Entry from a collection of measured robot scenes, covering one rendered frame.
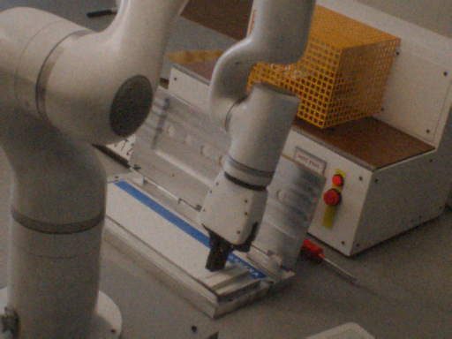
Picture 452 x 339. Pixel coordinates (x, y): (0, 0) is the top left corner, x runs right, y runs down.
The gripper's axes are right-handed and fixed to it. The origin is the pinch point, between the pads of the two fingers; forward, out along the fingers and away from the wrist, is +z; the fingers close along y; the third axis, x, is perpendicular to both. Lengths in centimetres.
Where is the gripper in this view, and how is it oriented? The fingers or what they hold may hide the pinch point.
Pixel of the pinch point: (216, 259)
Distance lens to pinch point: 155.3
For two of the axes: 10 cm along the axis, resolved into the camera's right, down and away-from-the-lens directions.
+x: 6.4, -0.1, 7.7
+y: 7.0, 4.2, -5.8
